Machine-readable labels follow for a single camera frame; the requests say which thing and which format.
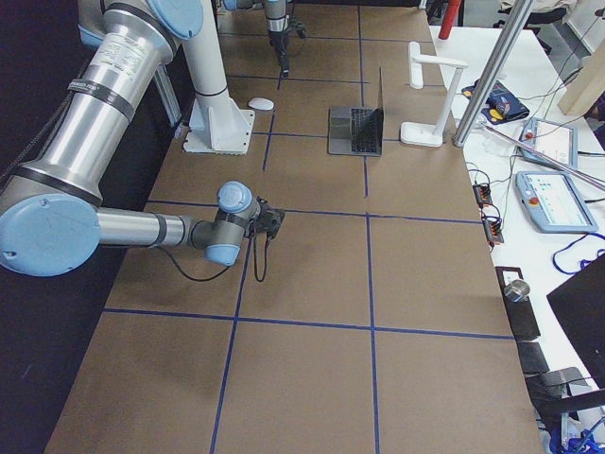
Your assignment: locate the grey laptop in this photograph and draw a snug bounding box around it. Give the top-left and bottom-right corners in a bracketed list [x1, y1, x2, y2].
[327, 68, 385, 157]

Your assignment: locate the aluminium frame post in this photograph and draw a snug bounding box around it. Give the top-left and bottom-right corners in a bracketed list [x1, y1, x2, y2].
[453, 0, 533, 148]

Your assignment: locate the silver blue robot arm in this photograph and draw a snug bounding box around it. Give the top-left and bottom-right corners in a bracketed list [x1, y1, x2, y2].
[1, 1, 285, 277]
[222, 0, 307, 79]

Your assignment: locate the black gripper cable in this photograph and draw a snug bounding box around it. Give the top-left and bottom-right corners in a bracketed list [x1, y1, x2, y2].
[160, 221, 273, 284]

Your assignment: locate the lower teach pendant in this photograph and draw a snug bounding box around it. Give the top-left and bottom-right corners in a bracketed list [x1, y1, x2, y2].
[514, 171, 598, 234]

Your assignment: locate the blue lanyard cable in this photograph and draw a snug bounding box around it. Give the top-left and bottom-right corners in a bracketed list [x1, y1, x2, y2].
[552, 231, 605, 275]

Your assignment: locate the black orange connector block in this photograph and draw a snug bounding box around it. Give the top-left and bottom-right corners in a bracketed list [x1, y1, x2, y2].
[481, 215, 504, 246]
[472, 183, 493, 208]

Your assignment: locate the upper teach pendant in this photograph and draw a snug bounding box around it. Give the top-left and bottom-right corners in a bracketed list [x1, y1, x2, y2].
[519, 118, 578, 168]

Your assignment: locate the teach pendant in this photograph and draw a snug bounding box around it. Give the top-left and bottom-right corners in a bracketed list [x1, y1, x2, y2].
[514, 171, 598, 234]
[519, 118, 578, 168]

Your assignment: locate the silver metal cylinder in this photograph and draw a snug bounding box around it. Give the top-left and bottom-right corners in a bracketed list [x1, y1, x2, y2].
[503, 279, 530, 303]

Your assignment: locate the white computer mouse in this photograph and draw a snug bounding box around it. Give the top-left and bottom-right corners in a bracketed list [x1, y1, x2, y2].
[248, 96, 274, 112]

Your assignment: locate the red cylinder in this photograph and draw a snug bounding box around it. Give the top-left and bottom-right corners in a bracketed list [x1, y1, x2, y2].
[438, 0, 462, 40]

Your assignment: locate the colourful pouch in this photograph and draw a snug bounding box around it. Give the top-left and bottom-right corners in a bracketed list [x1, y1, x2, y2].
[481, 81, 529, 125]

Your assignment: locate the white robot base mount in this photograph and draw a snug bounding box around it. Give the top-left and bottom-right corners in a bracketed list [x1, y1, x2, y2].
[182, 1, 255, 155]

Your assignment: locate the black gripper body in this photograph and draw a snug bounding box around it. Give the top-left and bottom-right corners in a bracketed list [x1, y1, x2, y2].
[252, 198, 285, 239]
[268, 31, 290, 79]

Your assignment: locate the black monitor corner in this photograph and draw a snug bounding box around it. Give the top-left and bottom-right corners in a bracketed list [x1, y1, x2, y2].
[547, 256, 605, 388]

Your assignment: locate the white desk lamp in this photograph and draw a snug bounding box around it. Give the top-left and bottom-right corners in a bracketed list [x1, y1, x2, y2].
[399, 41, 470, 148]

